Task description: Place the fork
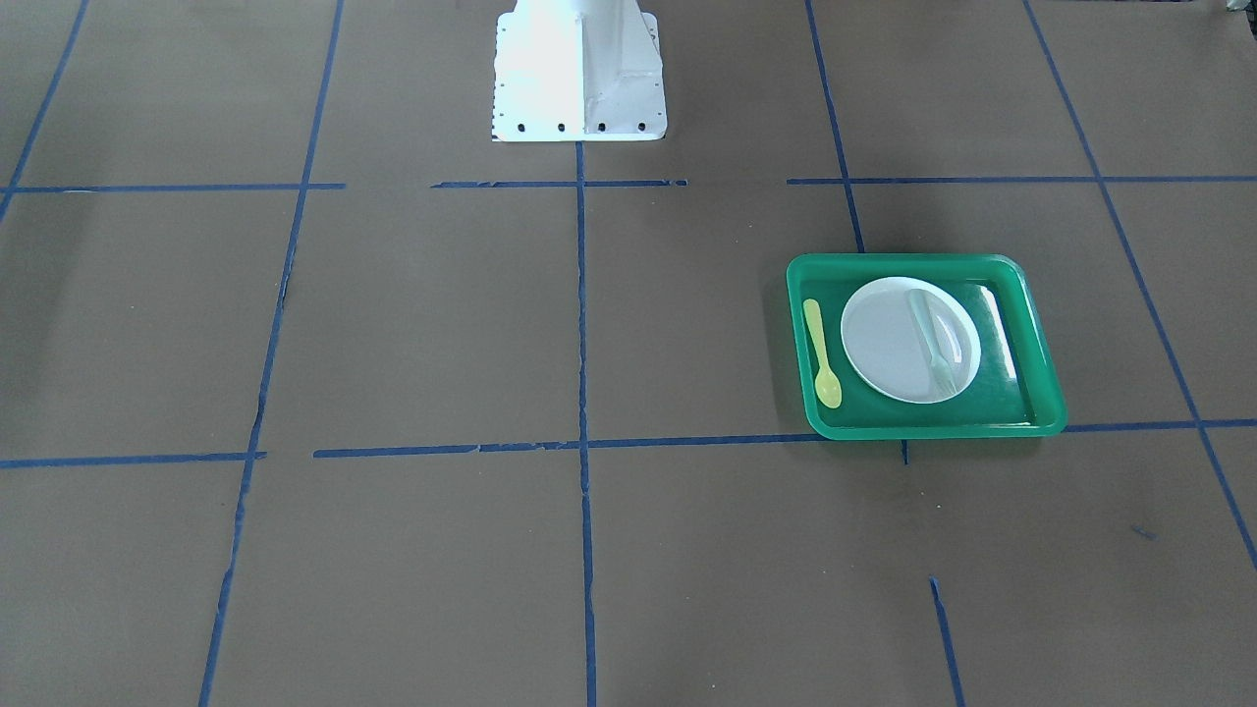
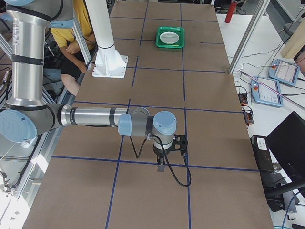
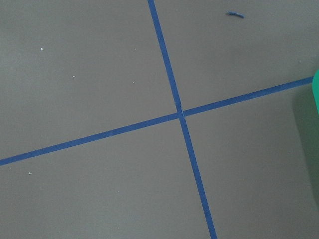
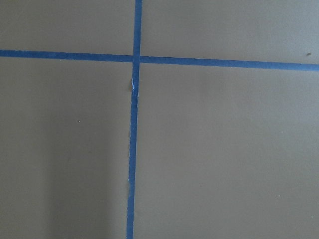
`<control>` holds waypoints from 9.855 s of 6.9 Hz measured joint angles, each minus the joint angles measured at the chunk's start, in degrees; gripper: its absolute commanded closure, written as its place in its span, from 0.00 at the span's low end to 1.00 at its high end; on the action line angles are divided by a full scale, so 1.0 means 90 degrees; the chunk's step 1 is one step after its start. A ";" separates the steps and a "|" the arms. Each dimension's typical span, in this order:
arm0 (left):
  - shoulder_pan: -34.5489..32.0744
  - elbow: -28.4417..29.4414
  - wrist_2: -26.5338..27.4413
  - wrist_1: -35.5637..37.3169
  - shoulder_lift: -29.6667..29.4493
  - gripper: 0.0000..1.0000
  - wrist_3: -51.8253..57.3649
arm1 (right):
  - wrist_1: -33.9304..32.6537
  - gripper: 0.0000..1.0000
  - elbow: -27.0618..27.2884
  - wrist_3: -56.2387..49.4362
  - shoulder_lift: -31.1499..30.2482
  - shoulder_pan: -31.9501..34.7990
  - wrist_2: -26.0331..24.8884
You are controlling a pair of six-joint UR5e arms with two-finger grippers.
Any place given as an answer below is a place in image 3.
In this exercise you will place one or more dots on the blue tape scrap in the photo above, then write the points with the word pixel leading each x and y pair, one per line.
pixel 233 13

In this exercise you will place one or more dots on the green plastic tray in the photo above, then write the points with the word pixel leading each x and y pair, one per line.
pixel 315 89

